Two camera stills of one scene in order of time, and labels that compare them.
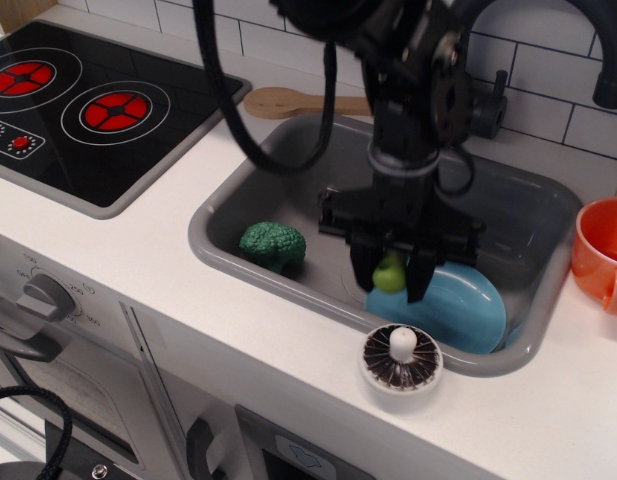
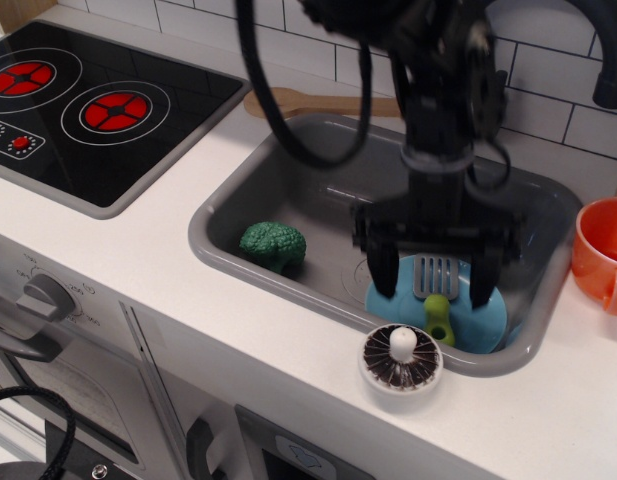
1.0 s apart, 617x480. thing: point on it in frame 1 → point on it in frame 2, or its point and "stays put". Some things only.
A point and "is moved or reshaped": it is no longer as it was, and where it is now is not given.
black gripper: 401,209 → 435,211
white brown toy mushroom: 400,362 stays put
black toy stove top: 88,120 stays put
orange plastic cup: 599,254 stays put
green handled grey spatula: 390,274 is moved or reshaped
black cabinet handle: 198,438 stays put
